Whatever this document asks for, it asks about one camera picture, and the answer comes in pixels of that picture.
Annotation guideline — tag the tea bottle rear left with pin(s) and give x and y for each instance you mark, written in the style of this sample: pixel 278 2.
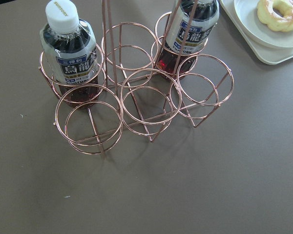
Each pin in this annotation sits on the tea bottle rear left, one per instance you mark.
pixel 69 45

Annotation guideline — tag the tea bottle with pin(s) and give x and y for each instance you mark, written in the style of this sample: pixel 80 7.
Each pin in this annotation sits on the tea bottle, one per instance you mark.
pixel 188 33
pixel 69 45

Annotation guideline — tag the tea bottle rear right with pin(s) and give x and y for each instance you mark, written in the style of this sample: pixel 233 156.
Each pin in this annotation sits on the tea bottle rear right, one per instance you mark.
pixel 188 33

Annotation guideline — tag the beige rabbit tray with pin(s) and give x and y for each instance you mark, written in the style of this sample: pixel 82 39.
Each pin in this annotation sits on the beige rabbit tray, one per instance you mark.
pixel 267 55

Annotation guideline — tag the white plate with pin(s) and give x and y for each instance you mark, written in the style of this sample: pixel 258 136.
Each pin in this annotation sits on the white plate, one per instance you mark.
pixel 246 11

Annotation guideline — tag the glazed donut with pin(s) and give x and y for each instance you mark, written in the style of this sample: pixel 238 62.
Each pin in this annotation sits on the glazed donut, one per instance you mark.
pixel 277 15

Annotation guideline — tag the copper wire bottle rack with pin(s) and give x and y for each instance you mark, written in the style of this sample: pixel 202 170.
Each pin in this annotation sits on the copper wire bottle rack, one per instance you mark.
pixel 132 93

